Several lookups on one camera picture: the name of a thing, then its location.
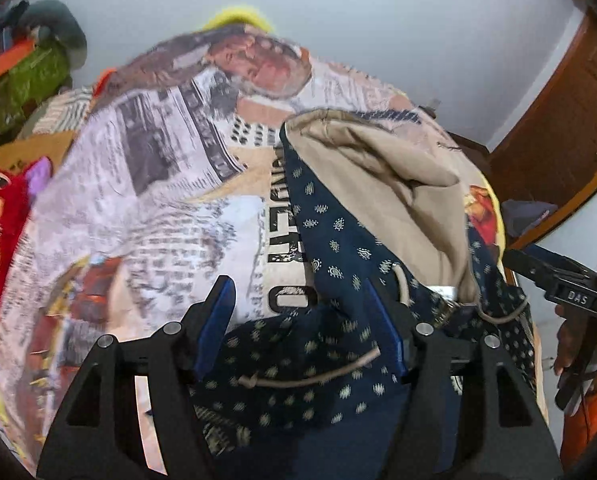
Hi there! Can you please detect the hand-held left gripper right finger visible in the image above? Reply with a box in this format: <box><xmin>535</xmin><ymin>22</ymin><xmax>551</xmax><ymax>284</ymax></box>
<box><xmin>362</xmin><ymin>280</ymin><xmax>565</xmax><ymax>480</ymax></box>

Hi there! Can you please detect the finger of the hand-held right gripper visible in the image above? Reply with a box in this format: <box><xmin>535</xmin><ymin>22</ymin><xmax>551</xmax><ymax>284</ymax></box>
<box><xmin>501</xmin><ymin>246</ymin><xmax>597</xmax><ymax>293</ymax></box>

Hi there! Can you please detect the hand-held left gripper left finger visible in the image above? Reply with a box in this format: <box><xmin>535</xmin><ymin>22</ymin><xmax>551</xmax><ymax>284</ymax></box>
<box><xmin>36</xmin><ymin>274</ymin><xmax>238</xmax><ymax>480</ymax></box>

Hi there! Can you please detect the navy patterned zip hoodie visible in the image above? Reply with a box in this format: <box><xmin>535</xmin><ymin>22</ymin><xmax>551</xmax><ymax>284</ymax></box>
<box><xmin>191</xmin><ymin>107</ymin><xmax>538</xmax><ymax>480</ymax></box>

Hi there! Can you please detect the person's right hand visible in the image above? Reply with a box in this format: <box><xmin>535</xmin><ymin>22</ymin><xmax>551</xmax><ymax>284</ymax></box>
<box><xmin>553</xmin><ymin>304</ymin><xmax>597</xmax><ymax>397</ymax></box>

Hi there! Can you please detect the grey cloth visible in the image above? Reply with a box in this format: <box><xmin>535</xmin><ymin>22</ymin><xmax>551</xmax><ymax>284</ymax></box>
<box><xmin>502</xmin><ymin>199</ymin><xmax>560</xmax><ymax>238</ymax></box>

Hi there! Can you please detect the wooden wardrobe with heart stickers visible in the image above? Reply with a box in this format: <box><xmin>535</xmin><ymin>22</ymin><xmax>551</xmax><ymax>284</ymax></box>
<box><xmin>503</xmin><ymin>150</ymin><xmax>597</xmax><ymax>346</ymax></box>

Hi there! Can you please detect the newspaper print bed sheet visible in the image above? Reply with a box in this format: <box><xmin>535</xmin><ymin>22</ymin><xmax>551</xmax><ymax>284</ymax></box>
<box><xmin>0</xmin><ymin>25</ymin><xmax>549</xmax><ymax>480</ymax></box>

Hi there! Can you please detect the brown wooden door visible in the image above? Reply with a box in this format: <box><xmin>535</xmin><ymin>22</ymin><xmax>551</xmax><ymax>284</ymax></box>
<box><xmin>487</xmin><ymin>10</ymin><xmax>597</xmax><ymax>211</ymax></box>

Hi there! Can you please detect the yellow plush toy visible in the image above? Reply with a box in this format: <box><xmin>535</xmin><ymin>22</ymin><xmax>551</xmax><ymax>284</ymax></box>
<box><xmin>202</xmin><ymin>5</ymin><xmax>275</xmax><ymax>33</ymax></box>

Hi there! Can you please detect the green patterned cloth cover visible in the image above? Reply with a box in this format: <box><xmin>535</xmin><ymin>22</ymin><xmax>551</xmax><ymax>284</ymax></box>
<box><xmin>0</xmin><ymin>46</ymin><xmax>73</xmax><ymax>136</ymax></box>

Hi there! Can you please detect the grey neck pillow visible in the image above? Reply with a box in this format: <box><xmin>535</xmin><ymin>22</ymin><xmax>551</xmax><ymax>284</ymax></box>
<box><xmin>21</xmin><ymin>0</ymin><xmax>88</xmax><ymax>70</ymax></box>

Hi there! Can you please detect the orange box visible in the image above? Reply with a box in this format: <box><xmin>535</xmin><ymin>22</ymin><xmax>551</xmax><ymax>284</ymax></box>
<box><xmin>0</xmin><ymin>39</ymin><xmax>35</xmax><ymax>86</ymax></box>

